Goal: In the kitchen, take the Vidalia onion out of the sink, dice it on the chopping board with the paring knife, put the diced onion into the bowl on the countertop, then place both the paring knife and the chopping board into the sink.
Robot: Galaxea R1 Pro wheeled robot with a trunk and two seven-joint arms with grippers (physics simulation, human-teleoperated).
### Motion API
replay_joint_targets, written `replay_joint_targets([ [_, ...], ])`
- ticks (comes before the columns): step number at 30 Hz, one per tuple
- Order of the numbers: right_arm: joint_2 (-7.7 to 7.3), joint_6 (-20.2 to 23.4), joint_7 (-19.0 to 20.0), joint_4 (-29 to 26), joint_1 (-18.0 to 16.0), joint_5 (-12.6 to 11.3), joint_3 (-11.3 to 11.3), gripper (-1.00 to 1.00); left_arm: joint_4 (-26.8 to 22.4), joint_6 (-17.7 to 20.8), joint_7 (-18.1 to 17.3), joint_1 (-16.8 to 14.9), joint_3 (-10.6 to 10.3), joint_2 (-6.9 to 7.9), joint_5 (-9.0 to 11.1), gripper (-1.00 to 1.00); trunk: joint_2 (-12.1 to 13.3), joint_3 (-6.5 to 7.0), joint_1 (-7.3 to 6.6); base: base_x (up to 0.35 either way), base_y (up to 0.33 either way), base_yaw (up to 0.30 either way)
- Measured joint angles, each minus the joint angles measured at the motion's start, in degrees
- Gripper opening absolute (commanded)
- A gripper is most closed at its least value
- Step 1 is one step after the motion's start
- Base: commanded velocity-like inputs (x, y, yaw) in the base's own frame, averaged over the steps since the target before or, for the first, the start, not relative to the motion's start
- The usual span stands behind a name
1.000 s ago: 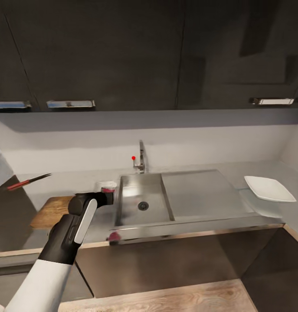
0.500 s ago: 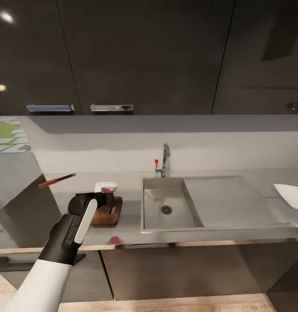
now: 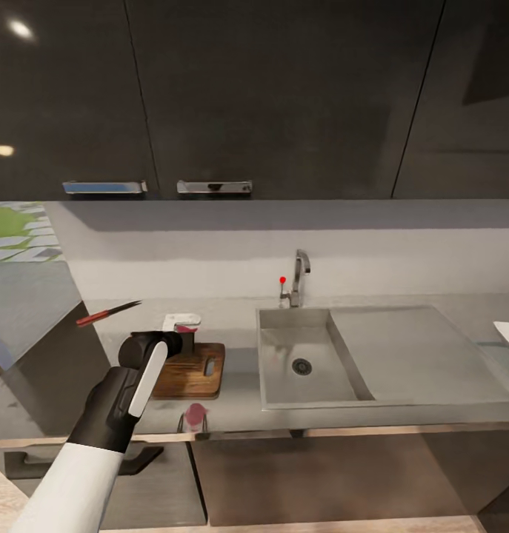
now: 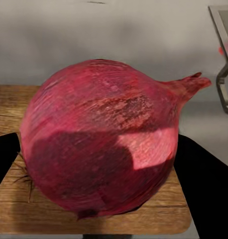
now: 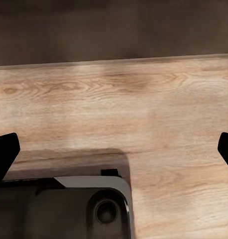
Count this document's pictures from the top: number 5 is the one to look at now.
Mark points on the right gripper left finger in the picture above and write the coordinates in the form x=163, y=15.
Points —
x=9, y=150

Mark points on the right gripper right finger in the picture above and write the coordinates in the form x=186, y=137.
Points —
x=223, y=146

